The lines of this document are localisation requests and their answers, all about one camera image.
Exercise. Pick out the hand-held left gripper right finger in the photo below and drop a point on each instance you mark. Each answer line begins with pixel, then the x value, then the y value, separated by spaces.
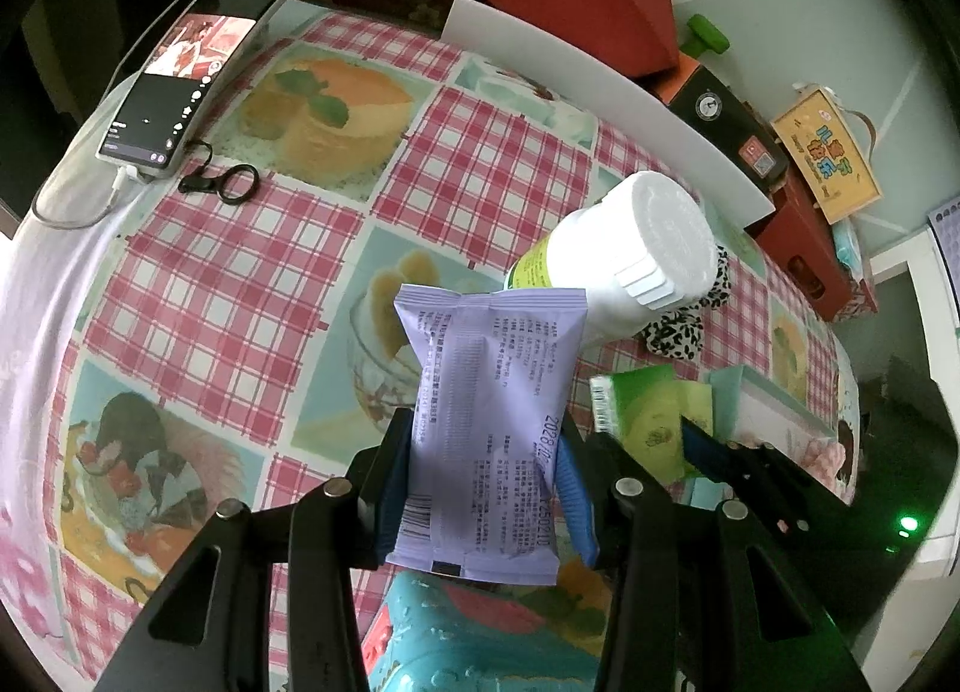
pixel 577 504

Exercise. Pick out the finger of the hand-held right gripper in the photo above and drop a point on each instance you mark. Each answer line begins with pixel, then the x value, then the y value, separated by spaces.
pixel 705 448

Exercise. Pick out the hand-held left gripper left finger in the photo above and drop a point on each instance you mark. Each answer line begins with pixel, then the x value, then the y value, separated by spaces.
pixel 391 508

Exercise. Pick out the green tissue packet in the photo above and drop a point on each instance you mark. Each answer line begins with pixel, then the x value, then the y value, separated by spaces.
pixel 645 414
pixel 696 403

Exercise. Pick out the pale boxed packet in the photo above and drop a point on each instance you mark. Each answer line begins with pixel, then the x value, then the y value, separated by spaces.
pixel 757 399

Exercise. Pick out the purple snack packet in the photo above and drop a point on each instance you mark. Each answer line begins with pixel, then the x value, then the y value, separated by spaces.
pixel 480 399

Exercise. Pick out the leopard print scrunchie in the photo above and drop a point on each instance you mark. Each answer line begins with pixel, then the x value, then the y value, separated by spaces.
pixel 675 336

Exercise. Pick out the teal patterned bag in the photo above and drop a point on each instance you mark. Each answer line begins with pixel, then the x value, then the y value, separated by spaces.
pixel 465 639

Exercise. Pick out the white bottle with green label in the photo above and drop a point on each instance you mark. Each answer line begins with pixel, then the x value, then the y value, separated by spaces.
pixel 645 242

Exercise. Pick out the red box with oval cutout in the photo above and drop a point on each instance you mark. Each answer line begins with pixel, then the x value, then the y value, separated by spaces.
pixel 810 249

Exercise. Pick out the blue wet wipes pack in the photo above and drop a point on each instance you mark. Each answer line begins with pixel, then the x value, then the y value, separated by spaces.
pixel 847 249

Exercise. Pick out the printed checkered tablecloth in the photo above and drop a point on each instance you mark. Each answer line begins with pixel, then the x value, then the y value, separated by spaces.
pixel 262 249

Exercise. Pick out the black device with gauge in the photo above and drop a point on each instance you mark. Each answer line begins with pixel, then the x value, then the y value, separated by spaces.
pixel 712 110

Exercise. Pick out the white board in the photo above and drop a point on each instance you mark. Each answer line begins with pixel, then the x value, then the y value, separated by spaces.
pixel 600 99

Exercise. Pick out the smartphone in clear case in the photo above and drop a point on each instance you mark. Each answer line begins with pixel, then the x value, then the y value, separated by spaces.
pixel 187 77

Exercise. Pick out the wall calendar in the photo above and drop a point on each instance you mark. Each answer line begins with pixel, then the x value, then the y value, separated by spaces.
pixel 946 234

